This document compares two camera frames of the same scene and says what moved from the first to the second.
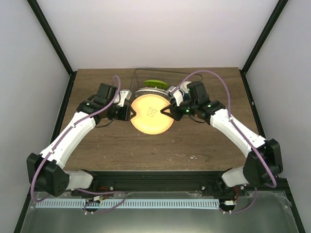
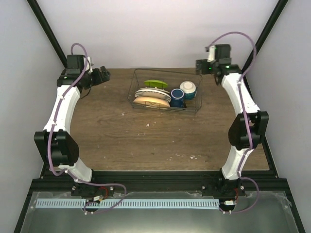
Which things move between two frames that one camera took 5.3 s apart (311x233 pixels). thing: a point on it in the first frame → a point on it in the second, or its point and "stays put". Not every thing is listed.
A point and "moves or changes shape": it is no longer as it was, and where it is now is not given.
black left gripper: [125, 115] → [98, 79]
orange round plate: [149, 119] moves or changes shape
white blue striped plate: [153, 91] stays put
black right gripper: [175, 114] → [203, 69]
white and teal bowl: [183, 87] stays put
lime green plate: [155, 83] stays put
